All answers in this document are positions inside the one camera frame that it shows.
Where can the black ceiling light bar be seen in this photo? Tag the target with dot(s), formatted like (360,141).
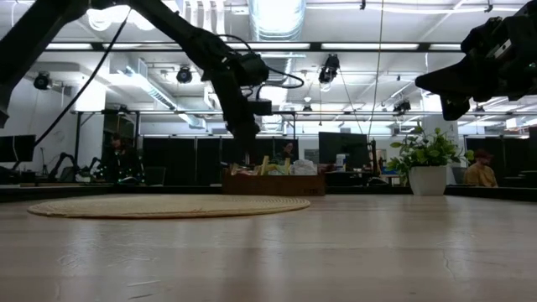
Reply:
(315,46)

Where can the ceiling spot lamp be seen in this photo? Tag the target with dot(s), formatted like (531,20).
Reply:
(329,69)
(184,75)
(42,80)
(402,106)

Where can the black wall monitor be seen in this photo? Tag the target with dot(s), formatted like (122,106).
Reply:
(17,147)

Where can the person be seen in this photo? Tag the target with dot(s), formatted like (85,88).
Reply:
(287,152)
(480,173)
(119,161)

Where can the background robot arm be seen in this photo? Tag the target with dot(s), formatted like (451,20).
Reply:
(63,163)

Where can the wooden organizer box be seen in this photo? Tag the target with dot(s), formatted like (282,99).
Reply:
(272,186)

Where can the black partition screen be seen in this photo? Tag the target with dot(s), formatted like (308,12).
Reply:
(514,159)
(184,161)

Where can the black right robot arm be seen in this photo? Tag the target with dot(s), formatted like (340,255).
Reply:
(532,50)

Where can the black desk monitor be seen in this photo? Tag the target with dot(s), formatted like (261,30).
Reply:
(342,147)

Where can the white and orange tea packet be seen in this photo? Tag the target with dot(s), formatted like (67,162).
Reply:
(303,167)

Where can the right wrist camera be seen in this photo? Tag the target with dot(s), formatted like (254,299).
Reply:
(486,35)

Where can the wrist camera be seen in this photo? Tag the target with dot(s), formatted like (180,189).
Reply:
(251,69)
(486,35)

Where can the green plant in white pot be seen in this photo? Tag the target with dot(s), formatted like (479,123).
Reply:
(428,180)

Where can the silver ventilation duct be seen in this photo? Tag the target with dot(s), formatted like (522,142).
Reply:
(277,17)

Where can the lemon lime tea packet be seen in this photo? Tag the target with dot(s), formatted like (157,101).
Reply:
(274,168)

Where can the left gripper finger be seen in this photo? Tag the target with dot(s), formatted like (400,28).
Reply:
(260,107)
(241,132)

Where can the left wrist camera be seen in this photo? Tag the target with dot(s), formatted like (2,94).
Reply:
(251,69)

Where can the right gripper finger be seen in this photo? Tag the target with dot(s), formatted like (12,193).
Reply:
(453,79)
(453,97)

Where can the round woven placemat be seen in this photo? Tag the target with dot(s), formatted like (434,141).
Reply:
(168,207)

